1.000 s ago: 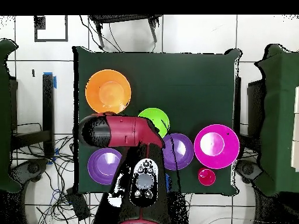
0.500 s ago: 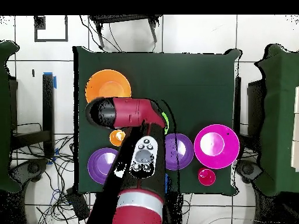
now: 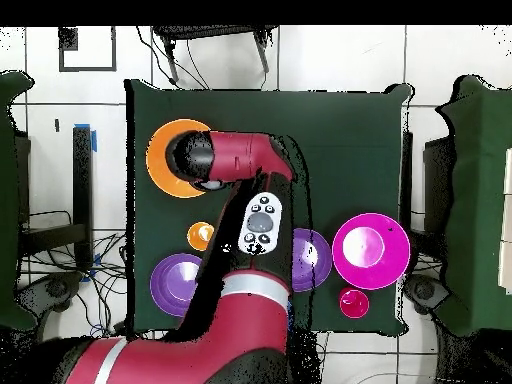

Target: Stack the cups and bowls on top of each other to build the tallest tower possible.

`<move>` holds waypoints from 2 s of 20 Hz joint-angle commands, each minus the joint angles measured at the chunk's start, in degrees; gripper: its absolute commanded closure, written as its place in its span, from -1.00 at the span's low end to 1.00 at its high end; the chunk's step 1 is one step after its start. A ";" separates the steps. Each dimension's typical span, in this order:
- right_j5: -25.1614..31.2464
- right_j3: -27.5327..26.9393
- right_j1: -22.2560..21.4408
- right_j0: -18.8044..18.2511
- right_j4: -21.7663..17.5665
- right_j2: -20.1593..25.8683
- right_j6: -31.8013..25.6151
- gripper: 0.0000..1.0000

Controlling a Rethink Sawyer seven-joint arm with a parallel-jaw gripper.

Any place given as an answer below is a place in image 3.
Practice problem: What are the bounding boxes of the dark green table cloth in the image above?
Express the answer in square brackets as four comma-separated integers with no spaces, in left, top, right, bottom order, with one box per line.
[124,78,413,335]

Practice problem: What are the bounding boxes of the large pink bowl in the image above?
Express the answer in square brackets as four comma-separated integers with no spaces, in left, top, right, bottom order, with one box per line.
[331,212,412,291]

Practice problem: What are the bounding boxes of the black chair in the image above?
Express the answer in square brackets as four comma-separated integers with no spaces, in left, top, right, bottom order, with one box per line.
[151,25,280,87]

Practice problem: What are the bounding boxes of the orange cup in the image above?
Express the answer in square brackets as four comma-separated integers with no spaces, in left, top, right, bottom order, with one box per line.
[186,221,216,252]

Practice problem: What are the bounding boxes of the blue tape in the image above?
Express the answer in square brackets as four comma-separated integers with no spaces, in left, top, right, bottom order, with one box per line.
[73,122,98,153]

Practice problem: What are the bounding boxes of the purple bowl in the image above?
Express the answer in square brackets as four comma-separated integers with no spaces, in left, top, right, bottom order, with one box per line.
[149,252,204,318]
[291,227,333,293]

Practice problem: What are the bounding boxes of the red cup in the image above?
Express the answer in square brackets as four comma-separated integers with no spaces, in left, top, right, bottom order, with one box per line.
[338,287,371,320]

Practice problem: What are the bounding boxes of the green cloth side table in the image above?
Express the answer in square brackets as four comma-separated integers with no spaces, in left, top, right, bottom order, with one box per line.
[0,68,39,332]
[434,74,512,338]

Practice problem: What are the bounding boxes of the black stand foot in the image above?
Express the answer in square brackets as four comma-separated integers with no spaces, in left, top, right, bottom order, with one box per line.
[403,273,451,315]
[15,271,83,321]

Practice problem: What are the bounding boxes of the tangle of floor cables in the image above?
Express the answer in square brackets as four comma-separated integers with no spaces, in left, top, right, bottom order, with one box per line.
[19,209,129,341]

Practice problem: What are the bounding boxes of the white boxes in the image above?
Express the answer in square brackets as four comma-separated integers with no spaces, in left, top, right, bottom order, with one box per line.
[497,146,512,296]

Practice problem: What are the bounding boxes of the large orange bowl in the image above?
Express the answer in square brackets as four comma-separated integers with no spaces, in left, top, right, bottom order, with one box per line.
[145,118,213,199]

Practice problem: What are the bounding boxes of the black table frame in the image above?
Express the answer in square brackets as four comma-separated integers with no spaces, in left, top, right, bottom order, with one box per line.
[13,124,95,273]
[400,130,455,241]

